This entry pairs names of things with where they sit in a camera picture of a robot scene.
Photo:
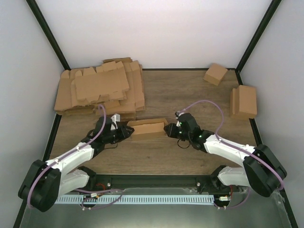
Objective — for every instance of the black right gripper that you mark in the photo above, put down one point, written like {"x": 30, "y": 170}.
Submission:
{"x": 171, "y": 133}

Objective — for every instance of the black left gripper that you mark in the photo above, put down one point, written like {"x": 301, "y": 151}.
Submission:
{"x": 125, "y": 134}

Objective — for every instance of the brown cardboard box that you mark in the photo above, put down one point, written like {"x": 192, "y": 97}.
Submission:
{"x": 148, "y": 128}

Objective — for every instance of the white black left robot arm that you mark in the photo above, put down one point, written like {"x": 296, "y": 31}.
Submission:
{"x": 46, "y": 181}

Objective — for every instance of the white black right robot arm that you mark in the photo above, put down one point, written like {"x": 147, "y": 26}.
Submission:
{"x": 258, "y": 168}

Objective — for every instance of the small folded cardboard box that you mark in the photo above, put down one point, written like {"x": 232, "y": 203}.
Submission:
{"x": 215, "y": 74}

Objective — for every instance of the large folded cardboard box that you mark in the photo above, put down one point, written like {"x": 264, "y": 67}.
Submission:
{"x": 243, "y": 102}

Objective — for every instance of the stack of flat cardboard blanks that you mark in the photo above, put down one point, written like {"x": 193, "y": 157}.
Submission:
{"x": 117, "y": 84}

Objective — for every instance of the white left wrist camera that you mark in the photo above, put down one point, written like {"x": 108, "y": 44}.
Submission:
{"x": 115, "y": 119}

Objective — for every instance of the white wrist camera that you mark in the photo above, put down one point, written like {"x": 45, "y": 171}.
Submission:
{"x": 177, "y": 115}
{"x": 115, "y": 119}

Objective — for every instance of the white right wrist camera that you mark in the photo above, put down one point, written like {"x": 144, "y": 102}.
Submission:
{"x": 177, "y": 115}

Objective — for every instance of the black aluminium frame rail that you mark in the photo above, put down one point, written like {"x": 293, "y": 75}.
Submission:
{"x": 148, "y": 181}

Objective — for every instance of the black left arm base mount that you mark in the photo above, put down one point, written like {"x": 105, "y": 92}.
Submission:
{"x": 89, "y": 182}

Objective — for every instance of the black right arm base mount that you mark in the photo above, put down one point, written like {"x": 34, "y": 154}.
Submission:
{"x": 211, "y": 183}

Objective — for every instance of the light blue slotted cable duct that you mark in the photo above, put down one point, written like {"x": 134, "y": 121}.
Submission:
{"x": 139, "y": 199}

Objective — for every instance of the black left corner frame post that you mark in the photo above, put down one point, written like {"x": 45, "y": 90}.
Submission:
{"x": 48, "y": 33}

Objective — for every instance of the black corner frame post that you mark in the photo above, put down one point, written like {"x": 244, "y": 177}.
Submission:
{"x": 48, "y": 33}
{"x": 273, "y": 6}

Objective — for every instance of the black right corner frame post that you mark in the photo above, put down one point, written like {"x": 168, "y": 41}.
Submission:
{"x": 273, "y": 6}

